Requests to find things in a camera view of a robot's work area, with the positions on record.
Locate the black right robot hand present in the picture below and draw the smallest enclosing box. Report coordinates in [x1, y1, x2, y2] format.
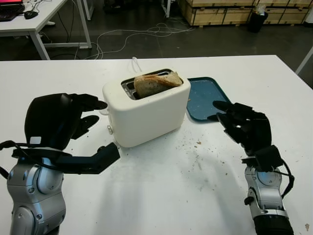
[207, 100, 272, 156]

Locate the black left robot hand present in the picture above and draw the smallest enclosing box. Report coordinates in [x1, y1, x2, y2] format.
[24, 93, 108, 151]

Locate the white two-slot toaster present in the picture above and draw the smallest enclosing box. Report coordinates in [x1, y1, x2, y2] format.
[101, 68, 191, 148]

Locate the slice of brown bread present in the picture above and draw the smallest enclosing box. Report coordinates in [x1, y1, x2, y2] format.
[134, 70, 183, 97]

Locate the blue plastic tray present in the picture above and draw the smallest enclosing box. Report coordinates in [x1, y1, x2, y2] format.
[187, 77, 233, 122]

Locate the white table leg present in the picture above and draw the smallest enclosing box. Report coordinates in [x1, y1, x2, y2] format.
[295, 46, 313, 75]

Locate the white office desk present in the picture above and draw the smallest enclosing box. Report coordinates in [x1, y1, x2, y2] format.
[0, 0, 92, 61]

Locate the black trash bin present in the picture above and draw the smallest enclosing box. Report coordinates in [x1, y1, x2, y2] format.
[248, 4, 269, 33]

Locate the black laptop with red screen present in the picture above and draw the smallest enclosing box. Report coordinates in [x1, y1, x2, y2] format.
[0, 0, 26, 22]

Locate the white desk leg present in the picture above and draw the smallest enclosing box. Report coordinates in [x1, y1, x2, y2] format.
[160, 0, 172, 18]

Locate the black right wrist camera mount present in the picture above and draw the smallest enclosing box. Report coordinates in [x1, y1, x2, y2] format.
[241, 144, 283, 173]

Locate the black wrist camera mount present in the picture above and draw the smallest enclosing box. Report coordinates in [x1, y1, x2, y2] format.
[12, 143, 121, 175]
[241, 144, 283, 173]

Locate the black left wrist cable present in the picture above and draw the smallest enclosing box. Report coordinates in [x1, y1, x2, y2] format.
[0, 140, 64, 179]

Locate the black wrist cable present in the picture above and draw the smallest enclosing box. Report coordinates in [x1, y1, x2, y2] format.
[244, 159, 295, 206]
[0, 140, 64, 179]

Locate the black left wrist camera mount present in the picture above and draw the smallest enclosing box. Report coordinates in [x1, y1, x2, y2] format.
[12, 143, 121, 175]

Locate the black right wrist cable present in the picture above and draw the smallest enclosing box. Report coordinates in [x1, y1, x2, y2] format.
[244, 159, 295, 206]

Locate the white toaster power cord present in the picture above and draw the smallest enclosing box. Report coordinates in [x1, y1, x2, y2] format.
[131, 56, 142, 73]

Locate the white cable on floor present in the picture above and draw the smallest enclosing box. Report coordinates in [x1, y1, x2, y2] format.
[92, 23, 196, 60]

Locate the white desk frame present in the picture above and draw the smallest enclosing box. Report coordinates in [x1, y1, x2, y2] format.
[82, 0, 95, 20]

